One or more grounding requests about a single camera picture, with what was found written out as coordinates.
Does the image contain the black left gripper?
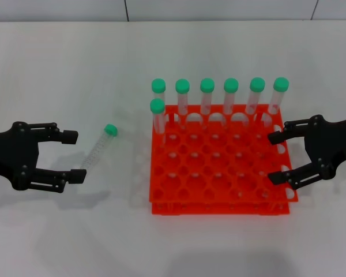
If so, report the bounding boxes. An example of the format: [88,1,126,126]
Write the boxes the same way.
[0,121,88,193]

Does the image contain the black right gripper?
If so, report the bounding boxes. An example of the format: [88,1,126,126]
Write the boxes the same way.
[267,114,346,192]

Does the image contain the clear test tube green cap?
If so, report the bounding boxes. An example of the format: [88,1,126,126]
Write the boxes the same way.
[199,78,216,129]
[265,77,290,128]
[175,78,191,130]
[223,78,239,128]
[79,123,118,171]
[151,78,167,102]
[245,77,266,128]
[149,98,166,148]

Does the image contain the orange test tube rack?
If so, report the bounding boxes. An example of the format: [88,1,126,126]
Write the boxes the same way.
[148,103,299,216]

